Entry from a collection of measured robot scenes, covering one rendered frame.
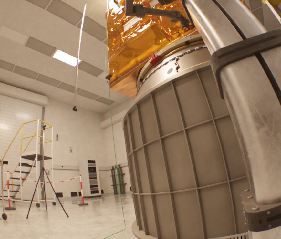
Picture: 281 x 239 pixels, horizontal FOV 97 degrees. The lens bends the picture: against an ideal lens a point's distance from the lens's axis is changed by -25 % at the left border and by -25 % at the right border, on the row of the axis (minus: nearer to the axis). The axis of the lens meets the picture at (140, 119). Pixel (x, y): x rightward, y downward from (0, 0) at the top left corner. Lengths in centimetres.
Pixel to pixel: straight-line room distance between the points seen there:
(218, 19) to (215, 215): 98
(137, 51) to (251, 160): 197
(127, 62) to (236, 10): 190
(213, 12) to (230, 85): 14
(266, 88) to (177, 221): 107
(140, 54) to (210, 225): 181
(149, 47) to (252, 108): 183
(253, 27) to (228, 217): 97
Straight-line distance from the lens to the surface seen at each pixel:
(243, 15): 30
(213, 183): 103
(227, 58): 22
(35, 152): 506
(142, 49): 203
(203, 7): 33
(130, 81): 217
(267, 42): 24
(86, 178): 837
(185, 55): 151
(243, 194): 30
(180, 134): 110
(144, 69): 190
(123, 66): 216
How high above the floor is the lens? 50
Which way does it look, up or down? 22 degrees up
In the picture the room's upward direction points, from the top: 9 degrees counter-clockwise
